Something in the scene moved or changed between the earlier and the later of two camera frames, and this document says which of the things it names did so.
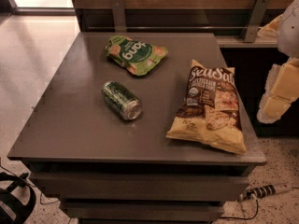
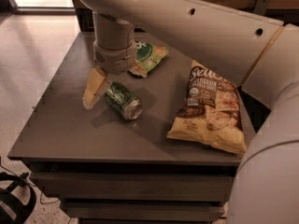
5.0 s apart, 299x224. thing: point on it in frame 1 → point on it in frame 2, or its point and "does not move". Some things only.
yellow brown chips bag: (209, 111) does not move
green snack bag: (138, 57) does not move
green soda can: (121, 101) does not move
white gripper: (290, 30) → (114, 61)
